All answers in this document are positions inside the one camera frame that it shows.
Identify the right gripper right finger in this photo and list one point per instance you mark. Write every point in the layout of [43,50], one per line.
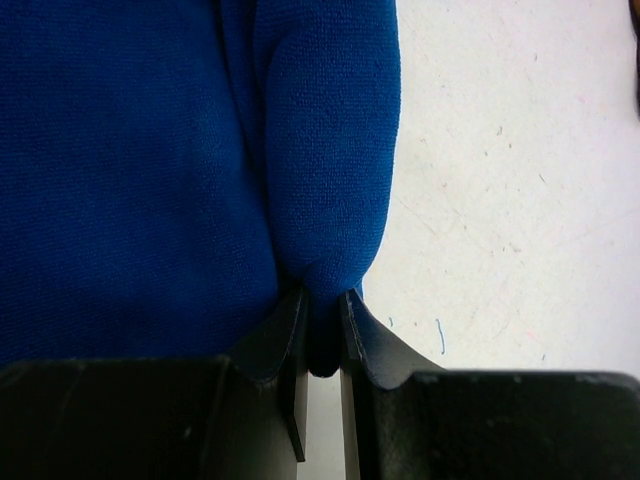
[383,428]

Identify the blue towel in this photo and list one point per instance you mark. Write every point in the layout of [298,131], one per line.
[170,169]

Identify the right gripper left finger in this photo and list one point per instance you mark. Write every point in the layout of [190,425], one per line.
[264,408]

